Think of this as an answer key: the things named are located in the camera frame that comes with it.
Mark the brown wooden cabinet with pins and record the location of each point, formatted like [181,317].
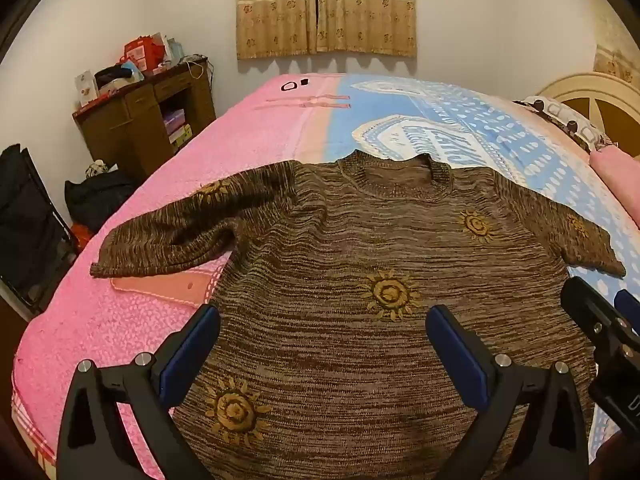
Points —
[125,125]

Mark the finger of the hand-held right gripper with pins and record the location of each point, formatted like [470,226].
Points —
[627,310]
[592,310]

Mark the beige curtain by headboard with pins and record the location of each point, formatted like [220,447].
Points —
[617,55]

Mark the stacked boxes in cabinet shelf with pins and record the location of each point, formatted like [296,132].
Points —
[176,130]

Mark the white carton with orange print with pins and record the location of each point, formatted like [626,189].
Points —
[86,87]

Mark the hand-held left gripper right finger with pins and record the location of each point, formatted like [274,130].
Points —
[460,355]

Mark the black duffel bag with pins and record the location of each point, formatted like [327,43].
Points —
[100,195]

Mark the brown circle-patterned pillow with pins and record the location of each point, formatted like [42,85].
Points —
[570,120]

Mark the red gift box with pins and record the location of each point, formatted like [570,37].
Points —
[145,52]

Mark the cream wooden headboard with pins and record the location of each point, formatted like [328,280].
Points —
[600,92]

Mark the pink and blue printed blanket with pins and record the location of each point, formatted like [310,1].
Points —
[125,310]

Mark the black folding chair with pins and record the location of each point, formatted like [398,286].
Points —
[30,225]

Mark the pink pillow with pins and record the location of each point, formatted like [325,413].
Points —
[617,165]

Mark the brown knitted sun-pattern sweater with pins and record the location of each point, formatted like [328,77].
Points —
[350,260]

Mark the black bag on cabinet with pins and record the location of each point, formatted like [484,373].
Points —
[117,76]

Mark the beige patterned curtain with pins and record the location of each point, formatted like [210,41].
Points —
[277,10]
[367,10]

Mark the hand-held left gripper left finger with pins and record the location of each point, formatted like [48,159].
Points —
[192,350]

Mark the red plastic bag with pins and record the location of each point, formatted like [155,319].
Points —
[81,234]

